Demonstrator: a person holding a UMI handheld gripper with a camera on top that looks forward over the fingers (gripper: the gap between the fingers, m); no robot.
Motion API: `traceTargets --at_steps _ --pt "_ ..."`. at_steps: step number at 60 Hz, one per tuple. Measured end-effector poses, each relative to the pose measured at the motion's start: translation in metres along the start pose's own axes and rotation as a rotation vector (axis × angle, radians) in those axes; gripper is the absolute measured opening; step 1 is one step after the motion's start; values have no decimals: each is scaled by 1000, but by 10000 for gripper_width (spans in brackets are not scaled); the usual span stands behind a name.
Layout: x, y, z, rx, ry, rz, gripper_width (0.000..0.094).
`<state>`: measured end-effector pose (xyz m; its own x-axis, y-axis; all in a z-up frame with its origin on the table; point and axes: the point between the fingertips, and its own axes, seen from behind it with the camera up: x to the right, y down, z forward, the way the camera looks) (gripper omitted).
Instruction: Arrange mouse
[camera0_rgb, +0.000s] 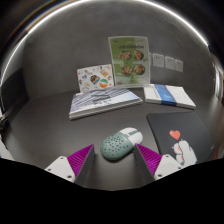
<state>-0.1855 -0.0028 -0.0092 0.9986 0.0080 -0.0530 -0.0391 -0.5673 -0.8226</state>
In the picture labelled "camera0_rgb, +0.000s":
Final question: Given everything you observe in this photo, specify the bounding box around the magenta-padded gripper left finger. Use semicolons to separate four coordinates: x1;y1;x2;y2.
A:
44;143;97;188

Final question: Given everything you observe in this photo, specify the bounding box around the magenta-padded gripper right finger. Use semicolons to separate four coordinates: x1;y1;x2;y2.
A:
133;143;183;186

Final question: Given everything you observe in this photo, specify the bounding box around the green and white perforated mouse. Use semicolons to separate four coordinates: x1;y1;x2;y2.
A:
99;126;144;162

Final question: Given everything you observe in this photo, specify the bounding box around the black mouse pad with cat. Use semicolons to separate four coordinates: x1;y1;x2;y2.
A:
145;111;218;167

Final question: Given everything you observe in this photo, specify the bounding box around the grey striped cover book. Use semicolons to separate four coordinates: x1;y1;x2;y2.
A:
68;86;144;120

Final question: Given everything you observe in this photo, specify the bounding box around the white book with blue band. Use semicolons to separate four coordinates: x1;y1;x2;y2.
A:
143;83;197;110

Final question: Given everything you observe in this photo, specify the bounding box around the white card with colourful stickers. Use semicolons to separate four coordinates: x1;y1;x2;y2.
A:
76;63;115;93

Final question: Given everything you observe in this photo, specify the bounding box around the green menu sign stand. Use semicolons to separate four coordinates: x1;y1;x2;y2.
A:
107;35;151;88

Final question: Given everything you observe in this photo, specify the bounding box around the white wall sockets group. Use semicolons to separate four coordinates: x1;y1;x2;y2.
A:
148;52;185;73

